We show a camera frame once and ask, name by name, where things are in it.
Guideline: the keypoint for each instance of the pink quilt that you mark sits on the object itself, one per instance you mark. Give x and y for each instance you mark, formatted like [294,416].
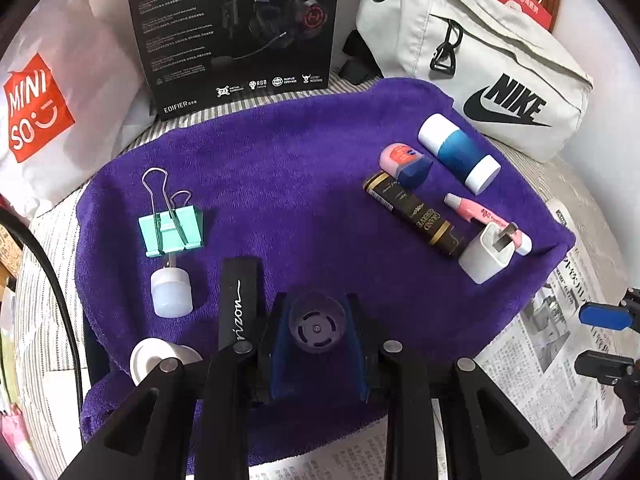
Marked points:
[10,430]

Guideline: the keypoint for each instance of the white plastic shopping bag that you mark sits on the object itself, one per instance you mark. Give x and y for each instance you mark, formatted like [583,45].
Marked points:
[90,60]

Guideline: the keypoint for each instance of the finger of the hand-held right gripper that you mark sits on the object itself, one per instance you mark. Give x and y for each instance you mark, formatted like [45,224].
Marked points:
[600,315]
[600,366]

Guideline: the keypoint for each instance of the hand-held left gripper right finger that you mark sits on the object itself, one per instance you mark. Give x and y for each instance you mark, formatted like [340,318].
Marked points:
[359,365]

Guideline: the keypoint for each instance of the blue white bottle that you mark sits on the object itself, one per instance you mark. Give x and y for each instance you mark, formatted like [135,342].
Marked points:
[457,152]

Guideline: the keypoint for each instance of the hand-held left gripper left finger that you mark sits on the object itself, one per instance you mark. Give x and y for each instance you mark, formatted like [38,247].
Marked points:
[276,360]

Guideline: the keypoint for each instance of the pink jar blue lid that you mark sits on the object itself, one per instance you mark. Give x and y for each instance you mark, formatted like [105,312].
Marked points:
[407,167]

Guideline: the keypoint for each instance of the white tape roll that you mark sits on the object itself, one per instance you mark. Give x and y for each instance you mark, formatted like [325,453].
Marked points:
[147,360]

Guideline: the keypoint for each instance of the white charger plug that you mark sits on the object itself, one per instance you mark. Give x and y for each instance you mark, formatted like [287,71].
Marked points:
[482,260]

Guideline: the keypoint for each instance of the pink highlighter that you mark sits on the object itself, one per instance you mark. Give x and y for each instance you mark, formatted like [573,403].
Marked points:
[475,210]

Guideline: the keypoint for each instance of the small translucent white bottle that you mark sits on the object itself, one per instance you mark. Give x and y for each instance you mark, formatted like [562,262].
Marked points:
[171,295]

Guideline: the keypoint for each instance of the mint green binder clip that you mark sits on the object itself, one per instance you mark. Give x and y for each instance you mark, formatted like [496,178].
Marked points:
[170,232]

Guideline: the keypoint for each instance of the grey waist bag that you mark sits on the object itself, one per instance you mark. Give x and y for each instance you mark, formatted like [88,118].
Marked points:
[500,50]

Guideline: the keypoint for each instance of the purple towel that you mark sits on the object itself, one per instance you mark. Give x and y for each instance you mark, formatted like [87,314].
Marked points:
[300,185]

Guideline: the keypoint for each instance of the black tube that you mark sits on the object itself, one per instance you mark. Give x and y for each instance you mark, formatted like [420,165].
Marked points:
[240,300]

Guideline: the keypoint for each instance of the black headset box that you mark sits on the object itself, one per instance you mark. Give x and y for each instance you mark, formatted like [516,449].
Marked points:
[175,35]

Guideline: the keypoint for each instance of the clear round cap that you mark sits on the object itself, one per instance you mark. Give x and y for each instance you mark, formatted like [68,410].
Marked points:
[316,330]

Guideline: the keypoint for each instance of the newspaper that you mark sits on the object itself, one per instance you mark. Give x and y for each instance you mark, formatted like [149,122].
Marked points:
[550,360]

